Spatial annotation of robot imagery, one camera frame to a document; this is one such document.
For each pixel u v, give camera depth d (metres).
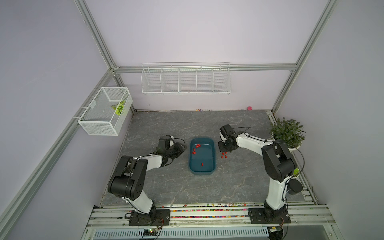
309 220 0.74
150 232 0.71
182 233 1.57
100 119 0.81
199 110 1.24
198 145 1.00
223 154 0.96
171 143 0.79
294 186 0.78
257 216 0.74
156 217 0.73
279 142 0.54
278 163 0.51
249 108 1.24
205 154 0.97
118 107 0.81
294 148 0.84
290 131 0.83
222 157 0.95
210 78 1.02
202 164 0.91
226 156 0.96
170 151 0.81
